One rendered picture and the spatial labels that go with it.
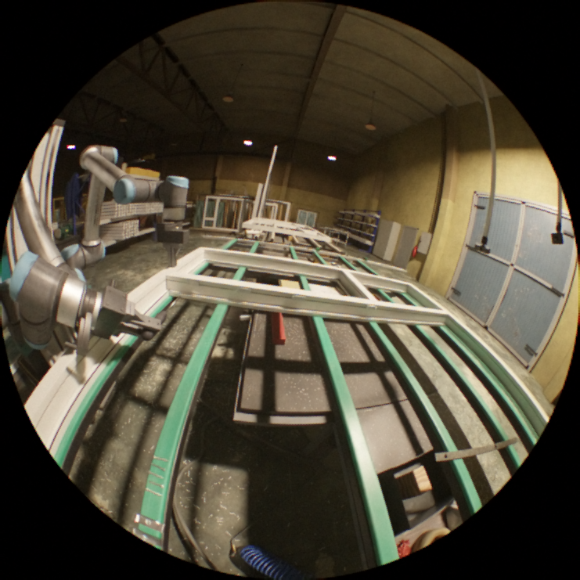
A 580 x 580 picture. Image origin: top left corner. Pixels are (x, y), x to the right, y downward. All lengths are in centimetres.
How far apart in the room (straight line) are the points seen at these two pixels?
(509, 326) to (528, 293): 101
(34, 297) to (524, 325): 649
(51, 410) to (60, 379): 7
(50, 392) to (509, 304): 662
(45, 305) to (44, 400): 17
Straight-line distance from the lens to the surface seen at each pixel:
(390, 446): 79
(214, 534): 124
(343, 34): 850
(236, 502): 120
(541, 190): 705
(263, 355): 85
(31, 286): 40
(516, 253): 640
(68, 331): 159
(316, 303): 66
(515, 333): 618
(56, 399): 47
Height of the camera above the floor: 120
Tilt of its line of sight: 24 degrees down
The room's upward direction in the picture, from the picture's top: 12 degrees clockwise
